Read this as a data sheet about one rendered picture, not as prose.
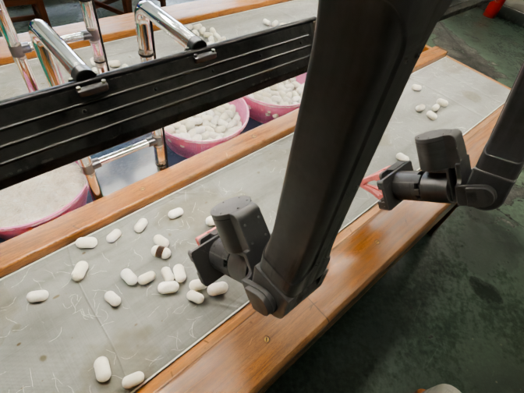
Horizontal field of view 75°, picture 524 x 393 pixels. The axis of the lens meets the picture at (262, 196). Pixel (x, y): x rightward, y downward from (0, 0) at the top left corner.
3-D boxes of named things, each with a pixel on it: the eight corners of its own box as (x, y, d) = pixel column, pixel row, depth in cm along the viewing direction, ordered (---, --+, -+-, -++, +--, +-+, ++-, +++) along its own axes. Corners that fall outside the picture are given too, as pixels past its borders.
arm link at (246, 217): (272, 322, 39) (322, 280, 43) (239, 236, 35) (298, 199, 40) (221, 288, 49) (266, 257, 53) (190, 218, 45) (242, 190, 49)
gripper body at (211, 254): (185, 250, 53) (207, 262, 47) (236, 218, 58) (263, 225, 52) (200, 284, 55) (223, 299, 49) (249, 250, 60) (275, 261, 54)
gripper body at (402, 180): (373, 181, 66) (408, 182, 60) (402, 160, 71) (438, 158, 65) (381, 210, 68) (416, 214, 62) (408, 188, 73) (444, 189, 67)
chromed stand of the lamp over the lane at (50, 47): (214, 231, 79) (222, 41, 45) (133, 281, 69) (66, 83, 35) (170, 182, 87) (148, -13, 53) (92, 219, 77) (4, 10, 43)
